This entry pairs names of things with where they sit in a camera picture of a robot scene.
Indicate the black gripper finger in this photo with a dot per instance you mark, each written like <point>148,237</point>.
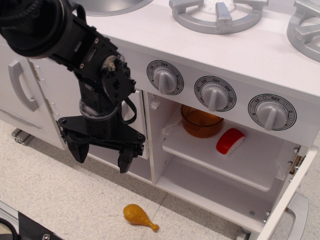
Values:
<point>78,150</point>
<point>124,161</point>

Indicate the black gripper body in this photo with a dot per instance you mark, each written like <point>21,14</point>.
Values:
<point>113,133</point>

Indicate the white oven door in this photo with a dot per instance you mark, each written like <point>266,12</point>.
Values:
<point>277,213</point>

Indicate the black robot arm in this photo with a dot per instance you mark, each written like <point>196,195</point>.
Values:
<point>58,30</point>

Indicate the yellow toy chicken drumstick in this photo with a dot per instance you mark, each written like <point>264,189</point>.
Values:
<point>134,214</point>

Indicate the white middle cabinet door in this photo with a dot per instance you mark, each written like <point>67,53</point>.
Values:
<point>61,87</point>

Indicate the white cabinet door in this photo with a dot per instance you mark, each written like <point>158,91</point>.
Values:
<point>61,87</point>
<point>11,109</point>

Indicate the grey left stove knob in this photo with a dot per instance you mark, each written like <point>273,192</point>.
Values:
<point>165,77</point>

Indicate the grey stove knob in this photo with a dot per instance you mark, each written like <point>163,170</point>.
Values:
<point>215,93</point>
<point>272,112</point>
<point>165,77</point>

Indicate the white left cabinet door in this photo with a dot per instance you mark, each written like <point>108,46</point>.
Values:
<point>11,109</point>

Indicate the amber plastic measuring cup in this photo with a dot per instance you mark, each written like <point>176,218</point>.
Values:
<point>200,124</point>

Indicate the red white toy sushi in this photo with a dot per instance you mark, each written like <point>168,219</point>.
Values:
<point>230,141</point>

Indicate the grey middle stove knob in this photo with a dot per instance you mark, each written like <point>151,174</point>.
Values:
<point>215,93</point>

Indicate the white toy kitchen body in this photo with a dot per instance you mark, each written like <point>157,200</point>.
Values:
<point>245,186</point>

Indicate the silver sink basin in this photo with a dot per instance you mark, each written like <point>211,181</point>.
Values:
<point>102,8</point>

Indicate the grey right stove knob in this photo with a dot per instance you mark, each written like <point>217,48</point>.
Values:
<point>272,112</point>

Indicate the grey centre burner grate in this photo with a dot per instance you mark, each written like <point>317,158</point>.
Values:
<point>217,17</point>

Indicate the grey burner grate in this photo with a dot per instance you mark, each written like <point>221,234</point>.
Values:
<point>217,17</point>
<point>301,37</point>

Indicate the grey right burner grate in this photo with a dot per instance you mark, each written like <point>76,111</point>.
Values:
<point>301,37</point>

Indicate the aluminium extrusion frame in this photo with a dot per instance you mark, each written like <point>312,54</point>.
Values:
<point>21,137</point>

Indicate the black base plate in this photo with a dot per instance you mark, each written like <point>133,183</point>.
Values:
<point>21,227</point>

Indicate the grey left cabinet handle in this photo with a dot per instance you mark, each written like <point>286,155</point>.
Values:
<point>15,70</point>

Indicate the grey oven door handle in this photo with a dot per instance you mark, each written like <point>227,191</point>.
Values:
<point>298,210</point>

